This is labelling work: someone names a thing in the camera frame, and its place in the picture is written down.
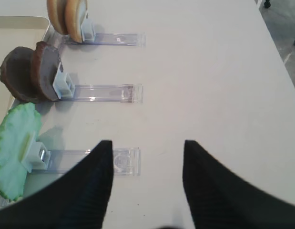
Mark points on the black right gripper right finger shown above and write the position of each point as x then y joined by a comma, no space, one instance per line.
220,199

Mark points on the green lettuce leaf in holder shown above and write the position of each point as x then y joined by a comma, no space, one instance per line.
15,130

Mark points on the clear holder rail right buns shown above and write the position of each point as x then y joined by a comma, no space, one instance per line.
90,37

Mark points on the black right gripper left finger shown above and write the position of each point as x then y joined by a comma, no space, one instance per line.
77,200

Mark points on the brown meat patty inner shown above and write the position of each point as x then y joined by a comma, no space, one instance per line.
15,73

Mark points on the clear holder rail lettuce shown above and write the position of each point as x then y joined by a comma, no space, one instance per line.
36,158

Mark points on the bread bun inner right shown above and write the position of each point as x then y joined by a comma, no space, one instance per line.
56,14

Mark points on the brown meat patty outer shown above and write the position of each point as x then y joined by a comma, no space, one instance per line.
45,61

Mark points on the bread bun outer right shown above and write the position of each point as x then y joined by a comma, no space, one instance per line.
75,13

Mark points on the brown meat patty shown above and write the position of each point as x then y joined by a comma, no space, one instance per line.
15,73
45,61

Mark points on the bread bun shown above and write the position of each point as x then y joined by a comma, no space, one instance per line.
75,13
56,14

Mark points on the clear holder rail patties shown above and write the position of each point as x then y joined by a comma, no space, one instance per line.
66,90

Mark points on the white metal tray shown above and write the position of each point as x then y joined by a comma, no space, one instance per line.
39,26

